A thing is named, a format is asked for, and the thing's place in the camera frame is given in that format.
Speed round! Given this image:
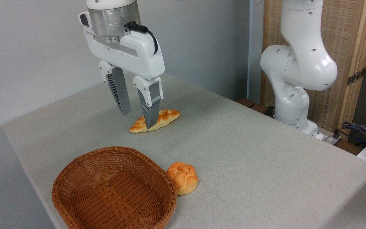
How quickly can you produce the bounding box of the bundle of dark cables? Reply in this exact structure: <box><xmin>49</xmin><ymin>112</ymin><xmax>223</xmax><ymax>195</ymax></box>
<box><xmin>341</xmin><ymin>121</ymin><xmax>366</xmax><ymax>150</ymax></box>

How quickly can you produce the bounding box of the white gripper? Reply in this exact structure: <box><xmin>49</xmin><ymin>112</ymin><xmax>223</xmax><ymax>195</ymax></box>
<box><xmin>78</xmin><ymin>11</ymin><xmax>165</xmax><ymax>130</ymax></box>

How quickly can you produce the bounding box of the long braided bread loaf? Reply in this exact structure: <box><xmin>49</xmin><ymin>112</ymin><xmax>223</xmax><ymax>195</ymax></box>
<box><xmin>129</xmin><ymin>109</ymin><xmax>181</xmax><ymax>133</ymax></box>

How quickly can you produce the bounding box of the silver cylindrical wrist flange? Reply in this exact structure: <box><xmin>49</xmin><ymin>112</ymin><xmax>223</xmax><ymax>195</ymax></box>
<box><xmin>88</xmin><ymin>1</ymin><xmax>141</xmax><ymax>44</ymax></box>

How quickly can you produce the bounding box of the bamboo screen with wooden frame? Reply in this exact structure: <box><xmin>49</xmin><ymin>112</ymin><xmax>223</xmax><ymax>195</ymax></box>
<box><xmin>262</xmin><ymin>0</ymin><xmax>366</xmax><ymax>141</ymax></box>

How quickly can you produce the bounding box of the grey tablecloth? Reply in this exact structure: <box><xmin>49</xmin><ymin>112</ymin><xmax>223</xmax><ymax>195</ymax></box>
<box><xmin>1</xmin><ymin>73</ymin><xmax>366</xmax><ymax>229</ymax></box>

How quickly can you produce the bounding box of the brass screen hinge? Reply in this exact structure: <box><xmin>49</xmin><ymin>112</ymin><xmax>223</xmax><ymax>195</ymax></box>
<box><xmin>346</xmin><ymin>67</ymin><xmax>366</xmax><ymax>87</ymax></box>

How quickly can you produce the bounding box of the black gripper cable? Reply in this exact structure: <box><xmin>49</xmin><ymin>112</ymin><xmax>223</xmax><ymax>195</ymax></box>
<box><xmin>126</xmin><ymin>22</ymin><xmax>159</xmax><ymax>55</ymax></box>

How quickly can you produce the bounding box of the brown woven wicker basket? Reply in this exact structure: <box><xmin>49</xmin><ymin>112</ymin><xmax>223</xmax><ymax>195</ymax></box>
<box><xmin>52</xmin><ymin>146</ymin><xmax>177</xmax><ymax>229</ymax></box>

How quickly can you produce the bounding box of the round knotted bread roll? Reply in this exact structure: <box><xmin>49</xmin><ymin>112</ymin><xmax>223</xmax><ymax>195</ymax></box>
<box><xmin>167</xmin><ymin>162</ymin><xmax>199</xmax><ymax>196</ymax></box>

